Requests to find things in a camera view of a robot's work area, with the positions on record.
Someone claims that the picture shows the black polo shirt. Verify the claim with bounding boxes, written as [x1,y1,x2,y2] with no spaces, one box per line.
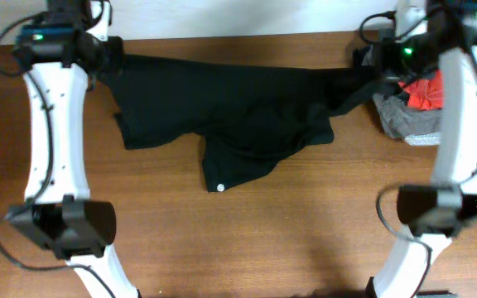
[99,55,399,192]

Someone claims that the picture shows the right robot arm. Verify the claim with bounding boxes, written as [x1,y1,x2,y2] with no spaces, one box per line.
[365,1,477,297]

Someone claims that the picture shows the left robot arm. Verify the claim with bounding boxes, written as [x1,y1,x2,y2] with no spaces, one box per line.
[7,1,139,297]

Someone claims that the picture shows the red t-shirt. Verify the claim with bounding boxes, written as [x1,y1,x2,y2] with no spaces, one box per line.
[399,70,444,111]

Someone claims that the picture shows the grey garment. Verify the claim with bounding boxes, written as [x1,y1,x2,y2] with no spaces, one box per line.
[372,84,442,147]

